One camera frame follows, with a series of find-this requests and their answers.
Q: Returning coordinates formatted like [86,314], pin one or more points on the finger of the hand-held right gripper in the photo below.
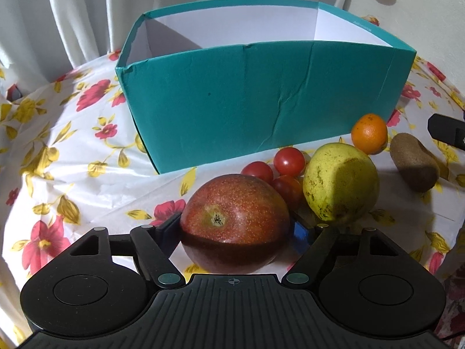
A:
[445,129]

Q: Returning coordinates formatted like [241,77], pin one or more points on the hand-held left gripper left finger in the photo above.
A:
[170,231]

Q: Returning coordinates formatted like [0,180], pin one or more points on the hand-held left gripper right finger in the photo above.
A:
[302,233]

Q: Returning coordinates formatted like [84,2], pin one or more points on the dark red cherry tomato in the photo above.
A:
[288,191]

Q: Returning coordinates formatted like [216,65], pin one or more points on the yellow-green pear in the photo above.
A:
[338,181]

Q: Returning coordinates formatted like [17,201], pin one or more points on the large red apple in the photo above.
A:
[236,218]

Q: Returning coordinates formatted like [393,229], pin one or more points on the small orange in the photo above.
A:
[369,133]

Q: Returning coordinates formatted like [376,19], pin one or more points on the teal cardboard box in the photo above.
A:
[236,98]

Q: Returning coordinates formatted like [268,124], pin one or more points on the brown kiwi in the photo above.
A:
[414,161]

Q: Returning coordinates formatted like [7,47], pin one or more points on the floral tablecloth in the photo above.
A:
[72,160]

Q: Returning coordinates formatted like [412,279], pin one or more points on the white curtain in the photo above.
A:
[72,18]

